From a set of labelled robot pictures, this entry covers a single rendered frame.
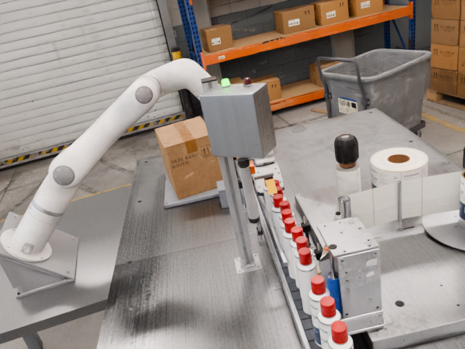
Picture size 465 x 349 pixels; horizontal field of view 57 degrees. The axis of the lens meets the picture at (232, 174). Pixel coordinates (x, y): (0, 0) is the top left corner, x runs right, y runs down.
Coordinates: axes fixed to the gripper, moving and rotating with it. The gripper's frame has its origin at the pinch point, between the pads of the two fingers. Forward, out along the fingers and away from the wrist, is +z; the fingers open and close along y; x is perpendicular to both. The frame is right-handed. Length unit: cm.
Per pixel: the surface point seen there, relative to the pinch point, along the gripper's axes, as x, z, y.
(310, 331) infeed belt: -53, 26, -3
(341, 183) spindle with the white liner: -10.2, -3.5, 24.4
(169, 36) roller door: 384, -159, -42
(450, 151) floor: 200, 28, 180
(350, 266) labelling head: -64, 7, 8
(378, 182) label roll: -5.6, 0.1, 39.2
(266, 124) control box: -42, -30, -2
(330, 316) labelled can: -71, 14, 0
